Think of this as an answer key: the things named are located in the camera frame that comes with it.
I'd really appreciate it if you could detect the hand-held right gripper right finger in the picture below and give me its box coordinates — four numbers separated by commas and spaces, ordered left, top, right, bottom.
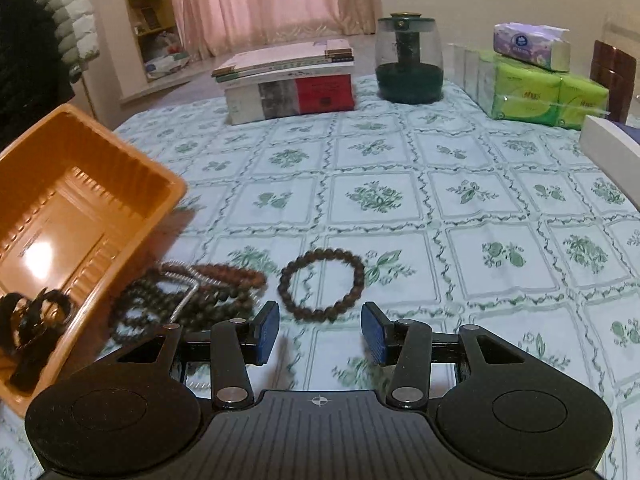
360, 301, 538, 411

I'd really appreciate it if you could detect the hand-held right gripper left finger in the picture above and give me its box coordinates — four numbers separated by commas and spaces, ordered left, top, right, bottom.
102, 301, 281, 411

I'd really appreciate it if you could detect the reddish brown bead necklace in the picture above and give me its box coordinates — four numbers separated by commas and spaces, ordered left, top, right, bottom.
160, 261, 268, 291

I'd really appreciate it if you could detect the white pearl necklace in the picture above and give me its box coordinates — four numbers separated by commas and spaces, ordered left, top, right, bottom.
159, 266, 201, 323

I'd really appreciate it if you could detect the brown bead bracelet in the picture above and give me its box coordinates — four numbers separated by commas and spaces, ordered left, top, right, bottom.
277, 247, 367, 322

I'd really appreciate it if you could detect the dark bead necklace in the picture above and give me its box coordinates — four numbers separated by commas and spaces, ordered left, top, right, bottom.
107, 275, 261, 346

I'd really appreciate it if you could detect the orange plastic tray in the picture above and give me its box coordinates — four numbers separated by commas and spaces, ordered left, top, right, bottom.
0, 104, 188, 418

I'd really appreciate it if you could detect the green floral tablecloth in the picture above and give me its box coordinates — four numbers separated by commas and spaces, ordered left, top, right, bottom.
0, 75, 640, 480

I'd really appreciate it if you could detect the thick boxed book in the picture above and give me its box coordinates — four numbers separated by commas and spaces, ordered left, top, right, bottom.
222, 72, 357, 126

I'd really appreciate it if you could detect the glass teapot with green base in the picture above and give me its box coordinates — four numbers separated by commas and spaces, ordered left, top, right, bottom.
375, 10, 445, 105

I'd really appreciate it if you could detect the stack of thin books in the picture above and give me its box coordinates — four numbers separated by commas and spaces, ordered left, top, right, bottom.
210, 37, 356, 83

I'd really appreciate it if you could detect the green tissue multipack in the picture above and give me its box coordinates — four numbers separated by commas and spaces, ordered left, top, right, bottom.
452, 42, 611, 131

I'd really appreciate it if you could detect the plastic bag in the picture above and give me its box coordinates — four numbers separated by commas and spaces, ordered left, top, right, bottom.
142, 30, 191, 80

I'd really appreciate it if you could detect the long white box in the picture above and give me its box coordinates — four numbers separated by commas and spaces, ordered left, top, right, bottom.
579, 115, 640, 213

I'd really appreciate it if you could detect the metal coat stand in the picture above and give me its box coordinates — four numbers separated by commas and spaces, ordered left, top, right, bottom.
80, 67, 96, 121

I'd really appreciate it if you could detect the purple tissue pack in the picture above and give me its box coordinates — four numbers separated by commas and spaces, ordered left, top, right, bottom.
492, 22, 572, 72

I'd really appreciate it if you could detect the pink curtain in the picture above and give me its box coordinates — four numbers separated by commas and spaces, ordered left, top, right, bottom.
165, 0, 381, 58

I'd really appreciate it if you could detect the black puffer jacket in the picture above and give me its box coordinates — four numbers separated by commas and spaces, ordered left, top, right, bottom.
0, 0, 76, 153

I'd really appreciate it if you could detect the grey white puffer jacket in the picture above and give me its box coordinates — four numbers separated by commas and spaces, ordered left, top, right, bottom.
22, 0, 101, 83

